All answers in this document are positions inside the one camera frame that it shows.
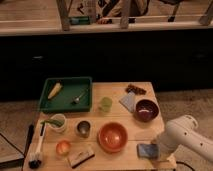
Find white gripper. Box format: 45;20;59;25
154;132;175;162

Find blue sponge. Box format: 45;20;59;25
137;144;158;159

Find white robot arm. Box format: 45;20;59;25
156;115;213;163

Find green plastic cup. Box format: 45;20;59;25
99;97;112;112

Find metal cup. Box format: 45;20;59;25
76;121;91;138

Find purple bowl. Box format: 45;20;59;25
134;99;159;122

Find orange bowl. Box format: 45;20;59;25
97;122;128;153

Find grey cloth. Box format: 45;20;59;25
119;92;135;113

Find dark red grapes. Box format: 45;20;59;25
125;84;146;95

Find wooden block eraser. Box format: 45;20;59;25
68;146;95;169

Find orange fruit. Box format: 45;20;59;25
56;140;71;156

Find metal spoon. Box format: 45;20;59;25
71;88;89;104

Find white mug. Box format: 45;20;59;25
49;114;67;133

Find green vegetable toy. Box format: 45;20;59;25
41;119;63;127

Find green plastic tray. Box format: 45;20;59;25
39;77;92;113

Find yellow corn cob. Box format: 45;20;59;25
48;83;62;99

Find teal object on shelf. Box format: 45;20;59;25
69;16;90;25

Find black cable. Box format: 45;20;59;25
175;161;196;171

